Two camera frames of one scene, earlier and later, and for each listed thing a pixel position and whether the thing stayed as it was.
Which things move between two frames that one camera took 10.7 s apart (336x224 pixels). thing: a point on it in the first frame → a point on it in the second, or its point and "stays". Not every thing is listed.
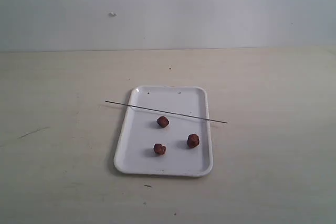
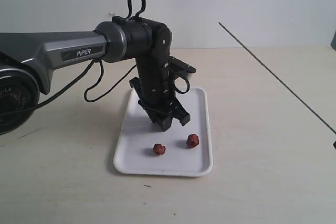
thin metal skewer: [168, 112] → [279, 79]
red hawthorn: [159, 149] stays
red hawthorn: [192, 140] stays
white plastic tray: [182, 148] stays
